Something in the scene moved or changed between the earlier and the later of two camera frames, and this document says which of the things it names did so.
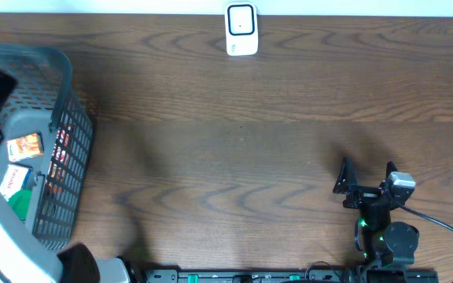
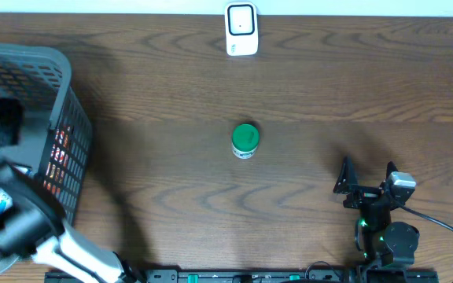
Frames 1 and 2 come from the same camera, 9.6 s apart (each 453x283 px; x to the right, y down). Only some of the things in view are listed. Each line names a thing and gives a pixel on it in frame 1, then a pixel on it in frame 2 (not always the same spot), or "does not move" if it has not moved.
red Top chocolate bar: [59, 159] does not move
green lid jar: [20, 201] → [244, 141]
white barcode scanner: [241, 30] does not move
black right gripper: [363, 194] does not move
